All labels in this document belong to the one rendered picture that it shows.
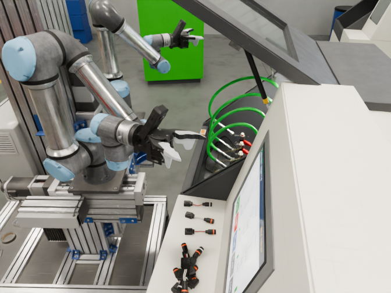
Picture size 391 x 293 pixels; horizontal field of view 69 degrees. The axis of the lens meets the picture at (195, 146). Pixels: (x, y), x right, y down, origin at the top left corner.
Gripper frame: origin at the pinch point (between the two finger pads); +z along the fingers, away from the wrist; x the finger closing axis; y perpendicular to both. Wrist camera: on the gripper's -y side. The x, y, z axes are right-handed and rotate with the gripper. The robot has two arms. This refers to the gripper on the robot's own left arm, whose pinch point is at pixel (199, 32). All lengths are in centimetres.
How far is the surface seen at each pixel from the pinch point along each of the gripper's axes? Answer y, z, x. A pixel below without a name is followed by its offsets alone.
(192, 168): 42, -33, 68
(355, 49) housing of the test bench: -15, 46, 74
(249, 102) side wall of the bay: 25, 14, 46
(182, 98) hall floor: 171, 68, -177
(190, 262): 28, -57, 120
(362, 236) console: -30, -46, 151
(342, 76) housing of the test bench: -18, 14, 95
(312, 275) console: -30, -57, 152
